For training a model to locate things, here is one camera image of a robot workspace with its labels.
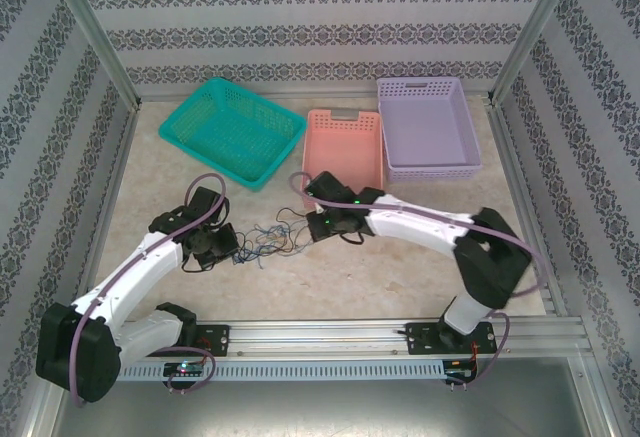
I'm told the pink plastic basket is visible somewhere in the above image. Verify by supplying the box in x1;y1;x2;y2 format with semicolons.
301;109;387;208

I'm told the teal plastic basket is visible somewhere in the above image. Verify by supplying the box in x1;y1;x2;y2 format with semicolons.
158;76;308;192

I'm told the purple plastic basket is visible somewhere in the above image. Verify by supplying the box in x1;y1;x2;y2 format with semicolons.
375;76;484;183

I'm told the small circuit board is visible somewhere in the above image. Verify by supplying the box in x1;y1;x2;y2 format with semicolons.
163;360;207;377
443;359;479;377

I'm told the purple camera cable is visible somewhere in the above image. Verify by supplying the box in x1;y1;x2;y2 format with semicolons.
69;174;229;408
289;171;549;388

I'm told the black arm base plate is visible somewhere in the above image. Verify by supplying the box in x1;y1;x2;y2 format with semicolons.
404;321;496;357
192;324;231;358

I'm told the aluminium side rail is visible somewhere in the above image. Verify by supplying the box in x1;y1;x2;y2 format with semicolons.
487;99;569;317
74;101;144;308

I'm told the aluminium mounting rail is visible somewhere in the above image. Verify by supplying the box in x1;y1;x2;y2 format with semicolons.
119;317;586;359

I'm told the aluminium back rail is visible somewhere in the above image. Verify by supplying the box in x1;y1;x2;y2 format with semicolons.
137;87;496;106

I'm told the white slotted cable duct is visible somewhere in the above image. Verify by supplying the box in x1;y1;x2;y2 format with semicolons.
119;359;447;383

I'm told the aluminium frame post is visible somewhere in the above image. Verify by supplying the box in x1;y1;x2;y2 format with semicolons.
489;0;586;106
39;0;144;111

